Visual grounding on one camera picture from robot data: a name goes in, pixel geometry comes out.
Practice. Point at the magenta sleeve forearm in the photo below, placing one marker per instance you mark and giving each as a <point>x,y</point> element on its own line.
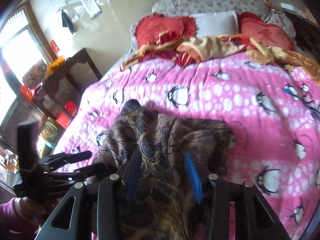
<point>17,222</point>

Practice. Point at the red gift bag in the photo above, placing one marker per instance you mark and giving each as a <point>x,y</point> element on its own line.
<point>63,120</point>
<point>71,108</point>

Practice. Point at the red heart cushion left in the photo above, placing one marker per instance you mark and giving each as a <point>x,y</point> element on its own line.
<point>148,28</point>

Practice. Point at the red gift bag upper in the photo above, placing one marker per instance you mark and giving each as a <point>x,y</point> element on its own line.
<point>71,108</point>

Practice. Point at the framed picture on table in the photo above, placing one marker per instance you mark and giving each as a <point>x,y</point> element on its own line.
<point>35,74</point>

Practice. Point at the dark floral patterned garment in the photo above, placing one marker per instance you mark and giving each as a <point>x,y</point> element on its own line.
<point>163,206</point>

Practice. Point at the red heart cushion right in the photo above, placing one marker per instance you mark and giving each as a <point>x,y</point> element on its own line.
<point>266,33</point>

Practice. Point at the white wall calendar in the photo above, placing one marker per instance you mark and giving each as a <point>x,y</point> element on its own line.
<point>92,8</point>

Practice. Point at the person's left hand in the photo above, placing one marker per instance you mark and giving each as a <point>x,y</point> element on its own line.
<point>28,207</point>

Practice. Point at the orange plastic basket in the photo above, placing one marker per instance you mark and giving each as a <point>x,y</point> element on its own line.
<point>55,65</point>

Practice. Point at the red tan striped blanket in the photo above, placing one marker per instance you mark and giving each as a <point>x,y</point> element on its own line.
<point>186,51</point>

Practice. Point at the dark wooden cabinet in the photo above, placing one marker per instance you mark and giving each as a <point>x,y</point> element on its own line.
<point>21,110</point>

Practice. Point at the white pillow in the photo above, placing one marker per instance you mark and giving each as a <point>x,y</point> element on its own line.
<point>216,24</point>

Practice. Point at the colourful printed bag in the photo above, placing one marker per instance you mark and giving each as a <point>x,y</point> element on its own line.
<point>48,134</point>

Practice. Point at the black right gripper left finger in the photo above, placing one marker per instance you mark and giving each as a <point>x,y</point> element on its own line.
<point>71,219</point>

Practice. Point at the dark cloth hanging on wall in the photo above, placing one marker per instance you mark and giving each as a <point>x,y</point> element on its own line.
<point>67,22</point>

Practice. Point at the red paper wall sign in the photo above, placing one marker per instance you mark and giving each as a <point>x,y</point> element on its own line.
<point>54,46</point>

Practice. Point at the dark wooden side table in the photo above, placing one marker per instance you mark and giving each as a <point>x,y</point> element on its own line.
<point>67,84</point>

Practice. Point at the red gift bag lower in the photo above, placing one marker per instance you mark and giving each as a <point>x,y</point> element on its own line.
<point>63,120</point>

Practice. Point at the red box on table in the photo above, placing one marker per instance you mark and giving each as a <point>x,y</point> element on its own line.
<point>27,93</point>

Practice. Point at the pink penguin bedspread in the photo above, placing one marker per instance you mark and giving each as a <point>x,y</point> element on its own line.
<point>274,115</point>

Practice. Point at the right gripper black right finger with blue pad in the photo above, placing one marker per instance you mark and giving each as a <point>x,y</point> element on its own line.
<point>254,217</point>

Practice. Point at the red heart cushion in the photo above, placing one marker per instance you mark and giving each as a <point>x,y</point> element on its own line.
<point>266,33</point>
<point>148,28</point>

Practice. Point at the floral white bed sheet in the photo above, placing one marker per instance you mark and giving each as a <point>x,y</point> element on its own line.
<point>261,8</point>

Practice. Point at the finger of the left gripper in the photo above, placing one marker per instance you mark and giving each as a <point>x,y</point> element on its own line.
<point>90,171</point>
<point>74,158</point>

